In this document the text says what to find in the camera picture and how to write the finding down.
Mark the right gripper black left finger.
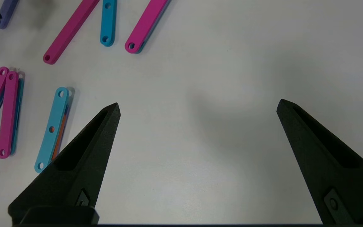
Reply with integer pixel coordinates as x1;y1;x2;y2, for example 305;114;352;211
8;102;121;225

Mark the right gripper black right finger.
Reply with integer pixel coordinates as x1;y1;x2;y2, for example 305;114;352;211
277;99;363;225

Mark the short purple bar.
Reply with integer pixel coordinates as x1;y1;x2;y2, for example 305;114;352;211
0;0;20;30

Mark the orange flat bar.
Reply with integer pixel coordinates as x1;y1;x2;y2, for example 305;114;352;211
52;106;70;161

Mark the light blue flat bar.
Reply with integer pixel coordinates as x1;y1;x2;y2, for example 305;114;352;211
34;87;70;174

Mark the medium blue flat bar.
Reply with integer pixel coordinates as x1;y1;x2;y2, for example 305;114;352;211
100;0;118;47

